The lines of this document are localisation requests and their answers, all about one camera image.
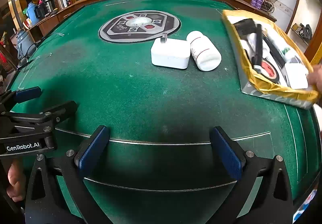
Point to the white tube green label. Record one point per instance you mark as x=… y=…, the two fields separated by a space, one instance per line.
x=286 y=53

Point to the blue kettle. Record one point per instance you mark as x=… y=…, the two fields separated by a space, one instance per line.
x=32 y=14

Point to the steel cup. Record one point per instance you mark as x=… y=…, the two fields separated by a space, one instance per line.
x=59 y=1

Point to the black tape roll red core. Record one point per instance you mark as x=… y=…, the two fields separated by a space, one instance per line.
x=268 y=69

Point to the eyeglasses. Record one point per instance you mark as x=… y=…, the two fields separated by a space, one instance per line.
x=27 y=53

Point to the small white box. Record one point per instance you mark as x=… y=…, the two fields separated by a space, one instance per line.
x=296 y=77

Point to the white charger adapter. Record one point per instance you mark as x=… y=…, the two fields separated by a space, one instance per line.
x=169 y=54

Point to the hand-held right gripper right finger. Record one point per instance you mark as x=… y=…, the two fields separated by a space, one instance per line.
x=226 y=155

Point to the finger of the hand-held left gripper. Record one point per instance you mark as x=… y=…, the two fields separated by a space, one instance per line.
x=60 y=112
x=26 y=94

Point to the person's left hand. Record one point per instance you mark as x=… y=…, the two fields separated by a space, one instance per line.
x=15 y=181

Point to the black power tool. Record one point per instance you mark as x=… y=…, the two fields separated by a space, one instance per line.
x=305 y=30

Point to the black electric kettle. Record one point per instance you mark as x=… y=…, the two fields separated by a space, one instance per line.
x=39 y=11

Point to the black thermos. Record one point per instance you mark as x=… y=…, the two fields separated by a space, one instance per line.
x=47 y=0

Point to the yellow taped cardboard box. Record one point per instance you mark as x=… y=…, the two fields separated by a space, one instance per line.
x=276 y=88

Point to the white plastic bottle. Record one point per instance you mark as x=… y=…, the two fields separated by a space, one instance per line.
x=203 y=50

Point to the long black stick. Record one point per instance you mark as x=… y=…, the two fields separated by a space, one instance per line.
x=258 y=43

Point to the round table control panel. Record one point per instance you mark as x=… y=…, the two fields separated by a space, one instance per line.
x=118 y=28

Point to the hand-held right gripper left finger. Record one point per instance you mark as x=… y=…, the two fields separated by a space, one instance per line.
x=93 y=148

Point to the blue-grey water jug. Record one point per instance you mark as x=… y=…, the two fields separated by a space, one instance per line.
x=22 y=38

